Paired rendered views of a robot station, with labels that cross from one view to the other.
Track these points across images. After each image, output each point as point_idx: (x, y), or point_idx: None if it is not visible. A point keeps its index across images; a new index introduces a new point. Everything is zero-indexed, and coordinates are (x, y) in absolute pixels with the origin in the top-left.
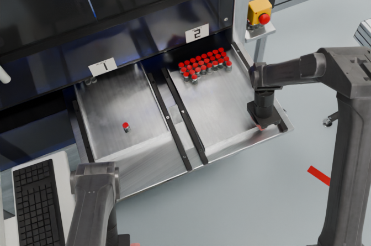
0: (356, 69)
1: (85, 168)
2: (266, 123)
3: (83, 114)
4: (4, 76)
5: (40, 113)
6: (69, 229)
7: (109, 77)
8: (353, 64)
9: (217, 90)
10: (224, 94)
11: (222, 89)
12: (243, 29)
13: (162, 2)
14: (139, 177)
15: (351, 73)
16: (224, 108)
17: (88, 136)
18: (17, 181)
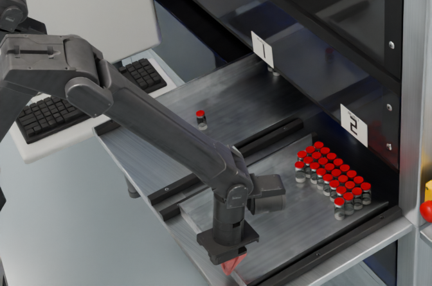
0: (35, 45)
1: None
2: (204, 240)
3: (215, 76)
4: None
5: (219, 46)
6: (80, 127)
7: (287, 85)
8: (44, 46)
9: (294, 209)
10: (288, 219)
11: (298, 214)
12: (413, 198)
13: (319, 26)
14: (135, 156)
15: (27, 40)
16: (262, 223)
17: (181, 87)
18: (132, 65)
